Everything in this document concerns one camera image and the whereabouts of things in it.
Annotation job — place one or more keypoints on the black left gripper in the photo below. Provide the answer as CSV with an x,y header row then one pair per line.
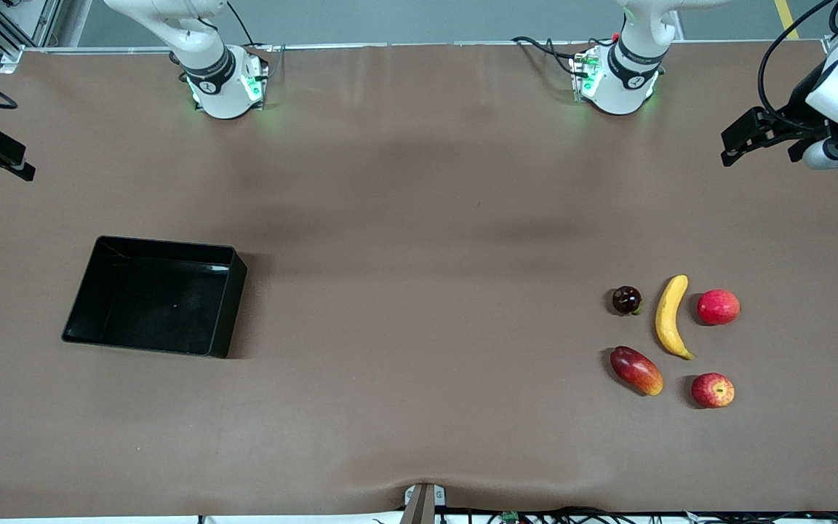
x,y
799,104

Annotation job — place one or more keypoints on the yellow banana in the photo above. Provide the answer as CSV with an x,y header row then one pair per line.
x,y
670,320

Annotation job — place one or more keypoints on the black plastic box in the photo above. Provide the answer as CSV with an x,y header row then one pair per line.
x,y
150,298

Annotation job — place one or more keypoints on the red yellow-speckled apple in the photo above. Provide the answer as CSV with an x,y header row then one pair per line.
x,y
713,391

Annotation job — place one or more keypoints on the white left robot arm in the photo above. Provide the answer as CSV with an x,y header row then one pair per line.
x,y
623,94

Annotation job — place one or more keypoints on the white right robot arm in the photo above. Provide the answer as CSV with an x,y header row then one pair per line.
x,y
226,98

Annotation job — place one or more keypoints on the smooth red peach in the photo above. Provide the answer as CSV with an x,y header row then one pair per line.
x,y
719,307

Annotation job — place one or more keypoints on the dark purple plum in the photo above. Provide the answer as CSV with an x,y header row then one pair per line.
x,y
626,300

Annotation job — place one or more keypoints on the red yellow mango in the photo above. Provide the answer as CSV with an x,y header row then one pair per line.
x,y
636,370

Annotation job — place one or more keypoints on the brown table mat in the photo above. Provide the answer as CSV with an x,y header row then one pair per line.
x,y
419,218

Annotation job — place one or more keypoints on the green circuit board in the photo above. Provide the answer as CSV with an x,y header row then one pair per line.
x,y
510,517

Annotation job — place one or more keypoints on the silver table edge rail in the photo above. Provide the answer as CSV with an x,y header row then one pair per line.
x,y
426,44

